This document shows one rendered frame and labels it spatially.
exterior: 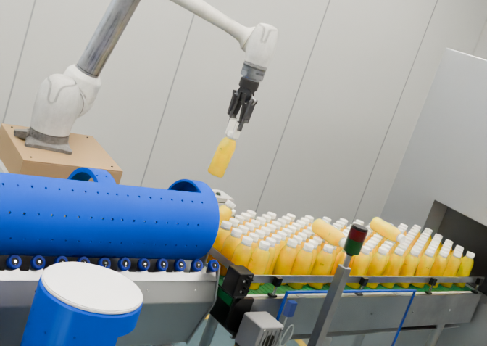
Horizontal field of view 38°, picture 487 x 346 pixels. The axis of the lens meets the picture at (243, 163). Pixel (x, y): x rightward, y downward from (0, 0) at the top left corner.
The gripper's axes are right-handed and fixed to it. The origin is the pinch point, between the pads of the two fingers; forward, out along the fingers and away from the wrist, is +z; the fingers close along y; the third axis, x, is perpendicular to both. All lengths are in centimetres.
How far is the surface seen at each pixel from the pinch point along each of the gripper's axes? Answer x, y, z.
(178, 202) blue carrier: -35.4, 26.7, 21.8
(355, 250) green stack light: 25, 55, 23
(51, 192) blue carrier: -81, 27, 22
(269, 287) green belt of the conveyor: 15, 32, 51
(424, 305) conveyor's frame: 110, 39, 57
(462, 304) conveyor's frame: 143, 39, 57
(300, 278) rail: 24, 37, 44
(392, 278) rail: 81, 37, 44
